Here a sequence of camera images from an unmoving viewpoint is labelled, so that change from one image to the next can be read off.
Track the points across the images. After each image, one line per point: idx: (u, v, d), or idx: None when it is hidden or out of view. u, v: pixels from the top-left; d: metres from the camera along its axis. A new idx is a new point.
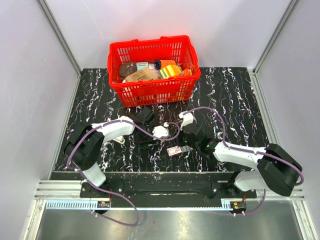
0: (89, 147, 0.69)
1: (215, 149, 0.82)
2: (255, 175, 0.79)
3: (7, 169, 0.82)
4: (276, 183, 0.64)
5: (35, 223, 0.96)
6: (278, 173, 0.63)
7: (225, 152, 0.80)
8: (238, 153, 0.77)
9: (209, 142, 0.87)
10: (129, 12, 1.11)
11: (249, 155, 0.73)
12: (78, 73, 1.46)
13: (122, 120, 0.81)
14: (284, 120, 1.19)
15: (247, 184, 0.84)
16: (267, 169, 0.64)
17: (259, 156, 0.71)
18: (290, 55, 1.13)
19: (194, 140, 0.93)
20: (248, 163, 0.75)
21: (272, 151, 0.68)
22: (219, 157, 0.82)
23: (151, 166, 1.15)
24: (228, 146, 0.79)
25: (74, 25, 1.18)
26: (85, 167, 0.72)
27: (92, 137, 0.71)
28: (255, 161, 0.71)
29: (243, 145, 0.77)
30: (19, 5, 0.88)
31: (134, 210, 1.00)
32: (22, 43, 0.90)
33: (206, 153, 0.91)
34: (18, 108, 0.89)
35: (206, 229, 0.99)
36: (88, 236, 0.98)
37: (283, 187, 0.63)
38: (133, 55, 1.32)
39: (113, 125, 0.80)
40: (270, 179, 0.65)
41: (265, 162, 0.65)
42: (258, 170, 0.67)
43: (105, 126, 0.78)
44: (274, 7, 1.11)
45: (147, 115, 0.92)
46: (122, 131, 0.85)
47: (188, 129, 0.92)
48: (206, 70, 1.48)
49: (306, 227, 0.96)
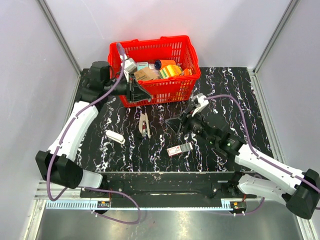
0: (63, 172, 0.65)
1: (241, 154, 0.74)
2: (267, 186, 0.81)
3: (7, 169, 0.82)
4: (301, 209, 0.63)
5: (35, 223, 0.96)
6: (310, 200, 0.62)
7: (251, 161, 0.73)
8: (269, 169, 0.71)
9: (230, 141, 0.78)
10: (129, 11, 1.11)
11: (283, 175, 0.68)
12: (78, 73, 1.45)
13: (76, 115, 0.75)
14: (284, 121, 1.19)
15: (254, 190, 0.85)
16: (304, 198, 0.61)
17: (296, 181, 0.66)
18: (290, 55, 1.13)
19: (214, 135, 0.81)
20: (275, 181, 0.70)
21: (309, 177, 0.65)
22: (239, 161, 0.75)
23: (151, 166, 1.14)
24: (259, 156, 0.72)
25: (73, 25, 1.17)
26: (75, 184, 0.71)
27: (58, 163, 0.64)
28: (291, 186, 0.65)
29: (275, 161, 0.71)
30: (19, 5, 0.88)
31: (137, 210, 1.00)
32: (22, 42, 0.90)
33: (223, 151, 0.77)
34: (18, 107, 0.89)
35: (206, 230, 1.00)
36: (89, 236, 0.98)
37: (307, 214, 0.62)
38: (133, 55, 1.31)
39: (71, 132, 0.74)
40: (298, 205, 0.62)
41: (302, 190, 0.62)
42: (292, 197, 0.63)
43: (63, 141, 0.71)
44: (274, 7, 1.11)
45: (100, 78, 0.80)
46: (86, 127, 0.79)
47: (213, 122, 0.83)
48: (206, 70, 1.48)
49: (305, 227, 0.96)
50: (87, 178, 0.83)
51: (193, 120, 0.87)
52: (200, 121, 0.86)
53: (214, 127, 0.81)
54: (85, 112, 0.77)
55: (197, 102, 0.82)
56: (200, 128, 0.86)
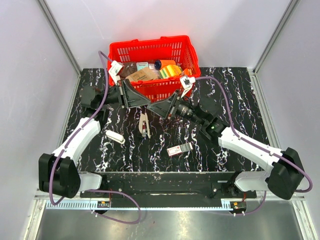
0: (63, 178, 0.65)
1: (223, 135, 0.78)
2: (256, 177, 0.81)
3: (7, 169, 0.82)
4: (280, 186, 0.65)
5: (35, 223, 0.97)
6: (288, 177, 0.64)
7: (233, 142, 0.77)
8: (250, 148, 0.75)
9: (214, 124, 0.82)
10: (129, 11, 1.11)
11: (262, 154, 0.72)
12: (78, 73, 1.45)
13: (82, 126, 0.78)
14: (284, 121, 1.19)
15: (249, 184, 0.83)
16: (281, 174, 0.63)
17: (274, 159, 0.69)
18: (290, 55, 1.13)
19: (203, 118, 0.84)
20: (256, 159, 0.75)
21: (288, 156, 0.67)
22: (223, 143, 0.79)
23: (151, 166, 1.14)
24: (239, 136, 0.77)
25: (73, 25, 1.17)
26: (72, 193, 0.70)
27: (61, 164, 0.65)
28: (269, 163, 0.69)
29: (254, 140, 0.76)
30: (18, 5, 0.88)
31: (138, 210, 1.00)
32: (21, 42, 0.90)
33: (207, 133, 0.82)
34: (18, 107, 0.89)
35: (206, 230, 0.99)
36: (88, 236, 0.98)
37: (286, 192, 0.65)
38: (133, 55, 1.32)
39: (75, 140, 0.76)
40: (276, 181, 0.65)
41: (279, 166, 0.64)
42: (270, 173, 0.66)
43: (67, 146, 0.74)
44: (274, 7, 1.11)
45: (93, 105, 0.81)
46: (89, 139, 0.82)
47: (206, 106, 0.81)
48: (206, 70, 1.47)
49: (306, 227, 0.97)
50: (85, 182, 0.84)
51: (180, 104, 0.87)
52: (189, 105, 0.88)
53: (206, 112, 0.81)
54: (91, 124, 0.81)
55: (187, 83, 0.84)
56: (189, 111, 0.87)
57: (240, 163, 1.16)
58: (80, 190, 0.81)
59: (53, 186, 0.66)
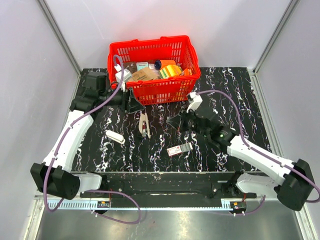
0: (59, 187, 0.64)
1: (232, 144, 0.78)
2: (262, 182, 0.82)
3: (7, 169, 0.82)
4: (291, 199, 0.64)
5: (35, 223, 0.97)
6: (299, 190, 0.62)
7: (243, 151, 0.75)
8: (260, 159, 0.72)
9: (222, 132, 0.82)
10: (129, 11, 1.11)
11: (273, 165, 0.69)
12: (78, 73, 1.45)
13: (71, 125, 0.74)
14: (284, 121, 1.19)
15: (252, 188, 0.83)
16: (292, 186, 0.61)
17: (285, 171, 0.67)
18: (290, 56, 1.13)
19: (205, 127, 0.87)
20: (266, 171, 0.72)
21: (299, 167, 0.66)
22: (231, 152, 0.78)
23: (151, 166, 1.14)
24: (250, 146, 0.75)
25: (73, 25, 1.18)
26: (71, 195, 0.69)
27: (54, 174, 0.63)
28: (279, 175, 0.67)
29: (266, 151, 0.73)
30: (18, 5, 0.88)
31: (138, 210, 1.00)
32: (22, 42, 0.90)
33: (216, 142, 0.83)
34: (18, 107, 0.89)
35: (206, 230, 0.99)
36: (88, 236, 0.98)
37: (297, 204, 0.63)
38: (133, 55, 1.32)
39: (66, 142, 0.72)
40: (287, 193, 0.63)
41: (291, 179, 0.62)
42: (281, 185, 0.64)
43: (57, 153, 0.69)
44: (273, 8, 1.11)
45: (96, 86, 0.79)
46: (82, 136, 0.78)
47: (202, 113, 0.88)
48: (206, 70, 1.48)
49: (306, 227, 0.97)
50: (85, 183, 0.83)
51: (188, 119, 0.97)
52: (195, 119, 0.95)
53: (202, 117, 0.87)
54: (81, 120, 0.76)
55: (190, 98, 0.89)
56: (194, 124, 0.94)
57: (240, 163, 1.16)
58: (80, 191, 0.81)
59: (50, 192, 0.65)
